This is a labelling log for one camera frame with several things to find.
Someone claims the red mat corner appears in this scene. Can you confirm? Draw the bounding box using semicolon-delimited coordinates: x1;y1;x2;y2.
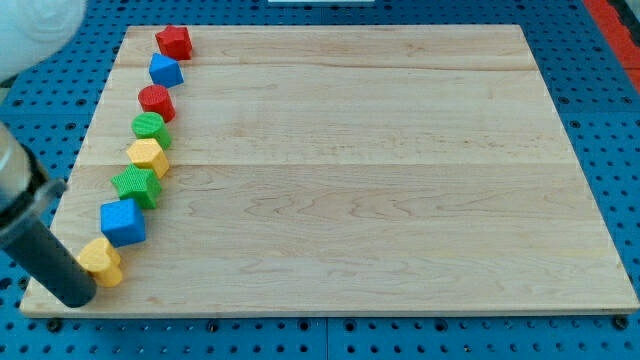
583;0;639;90

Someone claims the red star block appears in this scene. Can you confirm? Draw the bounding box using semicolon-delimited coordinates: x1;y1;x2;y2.
155;25;193;61

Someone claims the red cylinder block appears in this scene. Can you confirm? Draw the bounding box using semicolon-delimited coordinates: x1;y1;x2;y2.
138;84;176;123

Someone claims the yellow heart block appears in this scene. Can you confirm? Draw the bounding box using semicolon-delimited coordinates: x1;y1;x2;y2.
76;237;123;288

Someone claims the yellow hexagon block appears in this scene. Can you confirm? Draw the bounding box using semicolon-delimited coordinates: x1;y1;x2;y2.
126;138;169;179

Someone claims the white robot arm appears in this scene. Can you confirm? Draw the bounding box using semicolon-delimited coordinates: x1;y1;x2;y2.
1;0;97;308

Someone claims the blue triangle block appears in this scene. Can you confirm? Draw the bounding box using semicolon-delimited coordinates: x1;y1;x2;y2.
148;53;184;88

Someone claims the green cylinder block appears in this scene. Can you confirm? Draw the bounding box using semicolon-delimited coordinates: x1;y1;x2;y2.
131;112;172;150

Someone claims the wooden board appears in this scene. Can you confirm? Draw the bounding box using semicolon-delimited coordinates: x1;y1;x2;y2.
21;25;639;319

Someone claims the green star block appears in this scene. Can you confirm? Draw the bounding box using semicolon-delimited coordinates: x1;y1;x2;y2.
111;164;162;209

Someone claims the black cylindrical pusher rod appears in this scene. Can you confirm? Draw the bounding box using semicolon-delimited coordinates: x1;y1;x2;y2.
1;219;97;308

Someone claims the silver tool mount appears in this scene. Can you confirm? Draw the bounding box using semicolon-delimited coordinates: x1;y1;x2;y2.
1;124;67;240

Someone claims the blue cube block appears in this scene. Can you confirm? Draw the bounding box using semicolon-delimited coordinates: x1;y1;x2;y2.
100;199;146;248

